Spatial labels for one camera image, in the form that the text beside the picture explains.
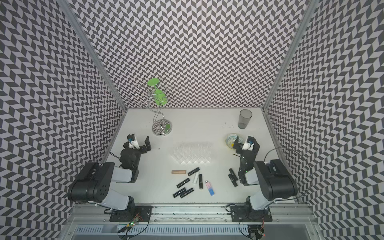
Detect black square lipstick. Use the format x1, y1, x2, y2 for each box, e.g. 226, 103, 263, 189
228, 174, 238, 187
229, 169, 239, 182

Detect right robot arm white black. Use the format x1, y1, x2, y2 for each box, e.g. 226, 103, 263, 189
233, 136, 298, 214

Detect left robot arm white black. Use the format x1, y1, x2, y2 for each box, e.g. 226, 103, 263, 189
67, 134, 152, 213

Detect clear plastic lipstick organizer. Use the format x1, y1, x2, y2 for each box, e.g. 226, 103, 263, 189
170, 142, 216, 165

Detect patterned small bowl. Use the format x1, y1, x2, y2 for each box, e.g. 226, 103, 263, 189
225, 134, 244, 149

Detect grey translucent cup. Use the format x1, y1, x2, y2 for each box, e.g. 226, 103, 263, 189
238, 109, 253, 129

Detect beige lipstick tube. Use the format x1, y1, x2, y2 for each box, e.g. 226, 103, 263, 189
171, 170, 186, 175

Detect black lipstick gold band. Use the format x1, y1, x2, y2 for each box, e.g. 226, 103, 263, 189
199, 174, 203, 190

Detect pink blue gradient lipstick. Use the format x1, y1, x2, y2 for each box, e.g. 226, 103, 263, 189
205, 181, 215, 197

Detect white lipstick tube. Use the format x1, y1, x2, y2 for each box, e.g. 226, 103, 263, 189
193, 172, 200, 185

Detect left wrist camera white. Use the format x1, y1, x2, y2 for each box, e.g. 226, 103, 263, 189
128, 139, 140, 150

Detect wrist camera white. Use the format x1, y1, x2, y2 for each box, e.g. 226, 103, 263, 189
128, 139, 140, 150
242, 142, 254, 151

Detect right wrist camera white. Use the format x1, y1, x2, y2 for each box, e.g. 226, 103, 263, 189
242, 142, 254, 151

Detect wire jewelry tree green leaves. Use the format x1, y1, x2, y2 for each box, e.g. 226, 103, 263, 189
132, 78, 173, 137

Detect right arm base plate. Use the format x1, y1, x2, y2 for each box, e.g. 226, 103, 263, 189
226, 205, 273, 223

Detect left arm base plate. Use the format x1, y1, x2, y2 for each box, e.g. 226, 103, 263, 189
109, 206, 153, 223

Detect aluminium front rail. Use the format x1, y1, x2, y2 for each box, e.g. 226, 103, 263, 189
66, 202, 317, 225

